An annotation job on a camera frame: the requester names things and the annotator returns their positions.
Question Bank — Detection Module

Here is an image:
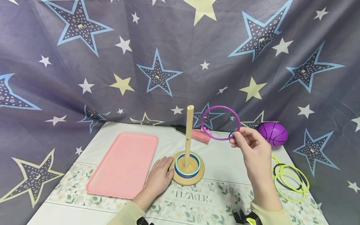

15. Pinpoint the wooden ring toss stand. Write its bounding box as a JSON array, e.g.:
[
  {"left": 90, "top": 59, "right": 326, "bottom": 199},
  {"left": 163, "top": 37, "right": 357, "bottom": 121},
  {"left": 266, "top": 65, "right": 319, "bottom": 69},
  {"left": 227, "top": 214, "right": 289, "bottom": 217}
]
[{"left": 169, "top": 105, "right": 205, "bottom": 187}]

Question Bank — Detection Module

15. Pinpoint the person's left hand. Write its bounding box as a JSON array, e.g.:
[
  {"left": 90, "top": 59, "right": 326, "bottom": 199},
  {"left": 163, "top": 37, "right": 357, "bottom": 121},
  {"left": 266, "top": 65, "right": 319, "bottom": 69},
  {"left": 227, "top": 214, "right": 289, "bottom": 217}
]
[{"left": 132, "top": 156, "right": 175, "bottom": 212}]

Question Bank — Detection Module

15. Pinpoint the black wrist band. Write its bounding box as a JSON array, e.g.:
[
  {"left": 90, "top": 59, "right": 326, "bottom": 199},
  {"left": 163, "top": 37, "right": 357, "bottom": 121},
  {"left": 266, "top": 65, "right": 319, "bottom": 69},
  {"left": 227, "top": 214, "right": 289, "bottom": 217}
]
[
  {"left": 137, "top": 216, "right": 155, "bottom": 225},
  {"left": 232, "top": 208, "right": 264, "bottom": 225}
]

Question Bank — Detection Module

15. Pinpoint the person's right hand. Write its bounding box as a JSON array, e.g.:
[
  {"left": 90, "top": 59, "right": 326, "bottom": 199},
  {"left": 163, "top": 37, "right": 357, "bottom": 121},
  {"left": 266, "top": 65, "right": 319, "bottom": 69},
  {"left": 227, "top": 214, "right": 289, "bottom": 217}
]
[{"left": 229, "top": 127, "right": 276, "bottom": 192}]

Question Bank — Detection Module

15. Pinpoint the person's left forearm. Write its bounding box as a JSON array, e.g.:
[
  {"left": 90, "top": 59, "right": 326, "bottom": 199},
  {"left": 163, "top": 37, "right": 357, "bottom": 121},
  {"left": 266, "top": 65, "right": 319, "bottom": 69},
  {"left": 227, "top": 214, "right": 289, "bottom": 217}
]
[{"left": 107, "top": 196, "right": 147, "bottom": 225}]

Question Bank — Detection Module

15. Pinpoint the light blue plastic ring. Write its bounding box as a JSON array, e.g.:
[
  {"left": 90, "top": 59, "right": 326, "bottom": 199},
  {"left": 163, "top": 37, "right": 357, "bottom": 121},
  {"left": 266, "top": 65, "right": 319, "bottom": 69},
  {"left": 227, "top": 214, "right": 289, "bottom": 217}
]
[{"left": 175, "top": 153, "right": 201, "bottom": 177}]

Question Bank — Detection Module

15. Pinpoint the purple toy basketball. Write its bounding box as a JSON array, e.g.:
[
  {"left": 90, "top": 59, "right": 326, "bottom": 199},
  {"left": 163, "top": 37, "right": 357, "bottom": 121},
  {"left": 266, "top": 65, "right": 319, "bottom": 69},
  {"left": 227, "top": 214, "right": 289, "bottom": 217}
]
[{"left": 257, "top": 122, "right": 289, "bottom": 147}]

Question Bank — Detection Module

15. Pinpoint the purple plastic ring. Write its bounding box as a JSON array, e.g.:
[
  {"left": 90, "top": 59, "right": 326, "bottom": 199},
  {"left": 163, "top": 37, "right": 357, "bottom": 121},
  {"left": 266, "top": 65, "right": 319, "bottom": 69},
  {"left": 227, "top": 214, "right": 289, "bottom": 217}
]
[{"left": 200, "top": 105, "right": 242, "bottom": 141}]

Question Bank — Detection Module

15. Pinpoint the dark blue plastic ring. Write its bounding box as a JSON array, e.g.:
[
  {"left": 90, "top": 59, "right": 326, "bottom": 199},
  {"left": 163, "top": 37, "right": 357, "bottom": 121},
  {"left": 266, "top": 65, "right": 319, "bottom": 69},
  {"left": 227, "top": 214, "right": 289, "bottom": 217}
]
[{"left": 174, "top": 153, "right": 201, "bottom": 179}]

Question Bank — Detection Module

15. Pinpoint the yellow-green plastic ring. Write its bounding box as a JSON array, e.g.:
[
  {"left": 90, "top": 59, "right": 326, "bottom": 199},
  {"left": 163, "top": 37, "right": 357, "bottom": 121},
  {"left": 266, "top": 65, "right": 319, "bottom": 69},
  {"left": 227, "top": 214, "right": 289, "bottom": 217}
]
[
  {"left": 274, "top": 171, "right": 308, "bottom": 204},
  {"left": 274, "top": 164, "right": 310, "bottom": 193},
  {"left": 271, "top": 154, "right": 282, "bottom": 178}
]

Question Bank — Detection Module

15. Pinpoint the black plastic ring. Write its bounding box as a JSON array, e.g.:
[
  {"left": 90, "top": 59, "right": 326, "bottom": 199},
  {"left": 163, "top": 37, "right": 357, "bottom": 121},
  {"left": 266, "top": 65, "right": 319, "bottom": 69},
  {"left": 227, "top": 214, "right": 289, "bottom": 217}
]
[{"left": 273, "top": 163, "right": 309, "bottom": 191}]

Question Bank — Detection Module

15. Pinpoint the person's right forearm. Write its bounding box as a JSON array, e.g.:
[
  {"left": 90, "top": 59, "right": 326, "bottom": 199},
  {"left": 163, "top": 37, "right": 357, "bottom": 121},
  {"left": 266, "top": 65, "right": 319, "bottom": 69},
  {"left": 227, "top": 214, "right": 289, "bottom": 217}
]
[{"left": 248, "top": 185, "right": 293, "bottom": 225}]

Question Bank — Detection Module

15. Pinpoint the pink plastic tray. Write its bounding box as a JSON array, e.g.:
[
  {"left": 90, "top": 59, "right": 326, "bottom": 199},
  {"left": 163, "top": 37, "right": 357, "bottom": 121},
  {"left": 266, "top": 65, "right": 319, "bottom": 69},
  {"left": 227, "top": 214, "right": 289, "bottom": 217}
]
[{"left": 85, "top": 132, "right": 159, "bottom": 200}]

